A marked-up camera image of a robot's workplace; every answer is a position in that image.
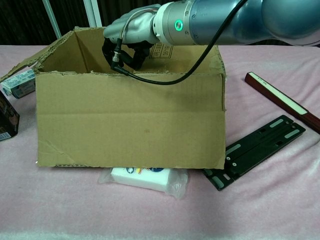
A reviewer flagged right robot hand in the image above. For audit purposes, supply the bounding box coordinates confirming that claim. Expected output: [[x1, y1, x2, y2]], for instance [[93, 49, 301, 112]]
[[101, 3, 161, 73]]

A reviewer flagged brown cardboard shipping box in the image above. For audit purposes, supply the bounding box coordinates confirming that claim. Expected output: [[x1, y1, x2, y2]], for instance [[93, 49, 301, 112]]
[[0, 26, 227, 171]]

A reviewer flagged slim dark red box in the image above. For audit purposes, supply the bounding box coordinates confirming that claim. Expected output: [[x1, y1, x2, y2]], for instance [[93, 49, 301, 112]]
[[243, 71, 320, 135]]

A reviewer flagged dark printed box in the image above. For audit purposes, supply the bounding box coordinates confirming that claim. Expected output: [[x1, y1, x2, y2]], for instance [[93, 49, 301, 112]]
[[0, 90, 20, 143]]

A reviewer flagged black pleated curtain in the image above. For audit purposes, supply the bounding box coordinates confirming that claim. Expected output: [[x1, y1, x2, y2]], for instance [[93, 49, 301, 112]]
[[0, 0, 176, 47]]

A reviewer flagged small white blue carton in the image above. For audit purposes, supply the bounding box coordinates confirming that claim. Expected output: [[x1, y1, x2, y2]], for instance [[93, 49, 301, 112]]
[[0, 69, 37, 99]]

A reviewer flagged packaged white melamine sponge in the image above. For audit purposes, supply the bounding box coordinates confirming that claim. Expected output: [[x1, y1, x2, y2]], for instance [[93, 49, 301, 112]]
[[97, 166, 189, 201]]

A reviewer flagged black folding laptop stand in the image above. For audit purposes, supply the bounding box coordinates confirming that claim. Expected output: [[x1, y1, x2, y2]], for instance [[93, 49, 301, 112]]
[[201, 114, 307, 192]]

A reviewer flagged pink fleece table cloth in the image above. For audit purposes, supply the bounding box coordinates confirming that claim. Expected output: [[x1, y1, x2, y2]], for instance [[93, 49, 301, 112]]
[[0, 44, 320, 240]]

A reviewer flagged white frame post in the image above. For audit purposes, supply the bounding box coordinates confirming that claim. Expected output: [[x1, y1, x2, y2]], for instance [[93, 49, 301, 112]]
[[83, 0, 106, 28], [41, 0, 62, 38]]

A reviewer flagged black right hand cable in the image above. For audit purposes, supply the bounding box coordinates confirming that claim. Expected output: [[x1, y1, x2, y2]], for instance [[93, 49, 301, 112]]
[[109, 0, 248, 86]]

